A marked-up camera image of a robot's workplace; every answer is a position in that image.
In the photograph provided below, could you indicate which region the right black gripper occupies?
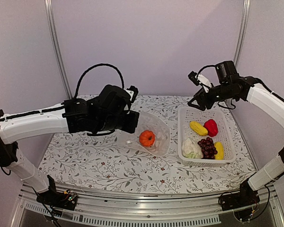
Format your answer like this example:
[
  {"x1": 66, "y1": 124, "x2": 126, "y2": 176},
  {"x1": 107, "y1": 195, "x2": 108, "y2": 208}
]
[{"x1": 188, "y1": 82, "x2": 237, "y2": 111}]

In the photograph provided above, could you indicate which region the floral tablecloth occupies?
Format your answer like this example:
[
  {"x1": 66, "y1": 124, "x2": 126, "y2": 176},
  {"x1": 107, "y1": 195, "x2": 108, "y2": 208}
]
[{"x1": 38, "y1": 96, "x2": 255, "y2": 194}]

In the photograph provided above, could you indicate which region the purple grape bunch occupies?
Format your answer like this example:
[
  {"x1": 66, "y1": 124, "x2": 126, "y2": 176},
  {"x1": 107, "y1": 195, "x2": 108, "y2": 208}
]
[{"x1": 197, "y1": 137, "x2": 216, "y2": 159}]

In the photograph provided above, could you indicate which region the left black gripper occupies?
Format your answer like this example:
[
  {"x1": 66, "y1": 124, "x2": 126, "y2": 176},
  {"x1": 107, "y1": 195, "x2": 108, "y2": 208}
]
[{"x1": 95, "y1": 109, "x2": 140, "y2": 133}]

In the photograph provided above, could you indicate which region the orange mini pumpkin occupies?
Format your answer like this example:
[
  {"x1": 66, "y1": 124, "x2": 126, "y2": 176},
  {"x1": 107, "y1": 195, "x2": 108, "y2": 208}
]
[{"x1": 139, "y1": 130, "x2": 155, "y2": 147}]

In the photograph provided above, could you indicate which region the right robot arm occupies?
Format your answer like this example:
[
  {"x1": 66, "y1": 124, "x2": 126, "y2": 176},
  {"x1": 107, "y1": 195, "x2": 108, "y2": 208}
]
[{"x1": 188, "y1": 61, "x2": 284, "y2": 206}]

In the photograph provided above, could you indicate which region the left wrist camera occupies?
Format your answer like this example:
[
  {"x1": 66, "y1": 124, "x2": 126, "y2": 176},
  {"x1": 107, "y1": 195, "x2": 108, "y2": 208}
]
[{"x1": 125, "y1": 85, "x2": 139, "y2": 103}]

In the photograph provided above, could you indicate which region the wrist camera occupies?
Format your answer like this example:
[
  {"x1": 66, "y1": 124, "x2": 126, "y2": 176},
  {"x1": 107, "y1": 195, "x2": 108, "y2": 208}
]
[
  {"x1": 188, "y1": 71, "x2": 213, "y2": 93},
  {"x1": 125, "y1": 85, "x2": 139, "y2": 103}
]

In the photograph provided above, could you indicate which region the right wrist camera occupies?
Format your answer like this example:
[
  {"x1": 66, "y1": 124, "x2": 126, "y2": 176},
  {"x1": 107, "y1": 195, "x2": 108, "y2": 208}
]
[{"x1": 188, "y1": 71, "x2": 213, "y2": 93}]

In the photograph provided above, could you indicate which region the yellow lemon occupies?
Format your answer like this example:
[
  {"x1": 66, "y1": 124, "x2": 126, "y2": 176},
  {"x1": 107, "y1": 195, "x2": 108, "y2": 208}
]
[{"x1": 214, "y1": 142, "x2": 224, "y2": 160}]

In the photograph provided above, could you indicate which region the aluminium frame post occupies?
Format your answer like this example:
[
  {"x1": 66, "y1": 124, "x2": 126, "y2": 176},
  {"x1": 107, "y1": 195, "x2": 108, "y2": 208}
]
[
  {"x1": 233, "y1": 0, "x2": 251, "y2": 67},
  {"x1": 44, "y1": 0, "x2": 72, "y2": 99}
]

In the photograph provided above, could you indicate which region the white cauliflower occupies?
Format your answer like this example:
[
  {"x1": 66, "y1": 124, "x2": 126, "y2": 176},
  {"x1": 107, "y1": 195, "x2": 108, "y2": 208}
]
[{"x1": 181, "y1": 138, "x2": 203, "y2": 159}]

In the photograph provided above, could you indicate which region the left aluminium frame post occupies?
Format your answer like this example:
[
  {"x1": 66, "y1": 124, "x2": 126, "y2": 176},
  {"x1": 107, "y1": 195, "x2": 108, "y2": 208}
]
[{"x1": 44, "y1": 0, "x2": 72, "y2": 99}]

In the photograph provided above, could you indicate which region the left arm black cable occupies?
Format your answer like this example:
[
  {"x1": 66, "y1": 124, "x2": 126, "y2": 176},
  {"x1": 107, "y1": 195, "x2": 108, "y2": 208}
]
[{"x1": 72, "y1": 63, "x2": 125, "y2": 101}]

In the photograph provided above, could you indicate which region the right aluminium frame post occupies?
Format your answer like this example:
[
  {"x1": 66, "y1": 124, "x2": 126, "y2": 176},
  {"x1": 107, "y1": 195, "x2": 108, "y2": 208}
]
[{"x1": 233, "y1": 0, "x2": 251, "y2": 67}]

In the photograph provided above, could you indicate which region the clear zip top bag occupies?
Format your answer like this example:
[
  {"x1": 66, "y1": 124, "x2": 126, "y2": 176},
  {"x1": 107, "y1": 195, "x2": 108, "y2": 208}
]
[{"x1": 118, "y1": 112, "x2": 170, "y2": 157}]

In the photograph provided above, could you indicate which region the yellow corn cob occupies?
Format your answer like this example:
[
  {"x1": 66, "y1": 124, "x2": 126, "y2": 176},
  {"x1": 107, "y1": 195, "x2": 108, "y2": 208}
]
[{"x1": 189, "y1": 121, "x2": 208, "y2": 136}]

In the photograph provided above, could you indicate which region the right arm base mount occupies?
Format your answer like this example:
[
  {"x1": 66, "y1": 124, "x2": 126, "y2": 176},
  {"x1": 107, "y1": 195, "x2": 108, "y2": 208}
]
[{"x1": 218, "y1": 180, "x2": 260, "y2": 222}]

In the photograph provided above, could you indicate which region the white plastic basket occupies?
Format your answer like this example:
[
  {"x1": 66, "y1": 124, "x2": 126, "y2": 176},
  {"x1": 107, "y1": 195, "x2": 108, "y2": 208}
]
[{"x1": 177, "y1": 107, "x2": 235, "y2": 167}]

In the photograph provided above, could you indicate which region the red bell pepper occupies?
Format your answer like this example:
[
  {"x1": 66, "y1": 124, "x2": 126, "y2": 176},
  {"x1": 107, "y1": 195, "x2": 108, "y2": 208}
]
[{"x1": 204, "y1": 119, "x2": 218, "y2": 137}]

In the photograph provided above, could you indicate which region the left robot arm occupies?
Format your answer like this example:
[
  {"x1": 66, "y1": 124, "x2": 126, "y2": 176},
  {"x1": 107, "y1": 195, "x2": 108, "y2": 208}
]
[{"x1": 0, "y1": 85, "x2": 139, "y2": 205}]

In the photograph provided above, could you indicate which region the aluminium front rail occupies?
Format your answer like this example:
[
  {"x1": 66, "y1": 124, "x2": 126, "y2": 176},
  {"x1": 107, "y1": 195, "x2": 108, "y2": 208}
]
[{"x1": 9, "y1": 183, "x2": 284, "y2": 227}]

